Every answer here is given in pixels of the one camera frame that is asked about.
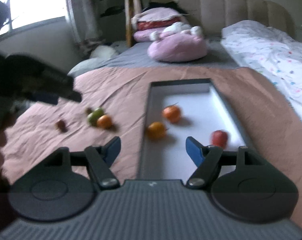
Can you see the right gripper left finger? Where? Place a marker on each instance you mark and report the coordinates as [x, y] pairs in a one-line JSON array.
[[100, 160]]

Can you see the stack of pink folded blankets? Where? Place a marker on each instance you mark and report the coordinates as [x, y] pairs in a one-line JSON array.
[[155, 19]]

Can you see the dark shelf unit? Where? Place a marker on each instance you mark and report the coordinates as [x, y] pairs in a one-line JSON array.
[[113, 20]]

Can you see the small green fruit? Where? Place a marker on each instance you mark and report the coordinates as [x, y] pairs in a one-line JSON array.
[[98, 112]]

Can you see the beige padded headboard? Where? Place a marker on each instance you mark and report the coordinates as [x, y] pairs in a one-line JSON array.
[[214, 15]]

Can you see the pink plush bunny pillow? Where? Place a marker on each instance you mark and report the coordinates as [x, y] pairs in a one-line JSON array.
[[179, 42]]

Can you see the red apple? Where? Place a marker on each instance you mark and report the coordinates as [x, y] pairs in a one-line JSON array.
[[219, 138]]

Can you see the tangerine with stem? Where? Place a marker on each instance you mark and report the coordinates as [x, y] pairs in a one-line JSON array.
[[172, 113]]

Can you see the black box with white lining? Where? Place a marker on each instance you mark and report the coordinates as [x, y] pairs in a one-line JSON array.
[[203, 110]]

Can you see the white round plush toy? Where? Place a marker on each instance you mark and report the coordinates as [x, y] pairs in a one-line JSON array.
[[103, 52]]

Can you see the orange round fruit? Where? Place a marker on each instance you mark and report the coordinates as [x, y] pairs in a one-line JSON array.
[[104, 122]]

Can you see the pink satin blanket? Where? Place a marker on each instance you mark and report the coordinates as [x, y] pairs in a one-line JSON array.
[[267, 117]]

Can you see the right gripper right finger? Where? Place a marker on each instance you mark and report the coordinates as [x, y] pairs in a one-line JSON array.
[[206, 159]]

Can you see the grey bed sheet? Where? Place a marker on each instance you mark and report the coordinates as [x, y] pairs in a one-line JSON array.
[[137, 56]]

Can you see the dark red plum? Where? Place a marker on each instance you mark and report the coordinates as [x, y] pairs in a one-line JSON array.
[[61, 126]]

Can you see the green tomato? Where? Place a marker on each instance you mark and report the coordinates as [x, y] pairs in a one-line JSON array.
[[92, 119]]

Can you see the window curtain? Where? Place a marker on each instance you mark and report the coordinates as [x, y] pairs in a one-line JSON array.
[[83, 18]]

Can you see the brown kiwi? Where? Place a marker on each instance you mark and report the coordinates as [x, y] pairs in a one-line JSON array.
[[88, 110]]

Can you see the yellow orange fruit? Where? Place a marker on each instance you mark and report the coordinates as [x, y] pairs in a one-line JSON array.
[[156, 131]]

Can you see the wooden post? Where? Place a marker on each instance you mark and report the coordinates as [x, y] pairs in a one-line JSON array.
[[132, 7]]

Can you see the white polka dot duvet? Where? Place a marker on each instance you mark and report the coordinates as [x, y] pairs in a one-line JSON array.
[[269, 51]]

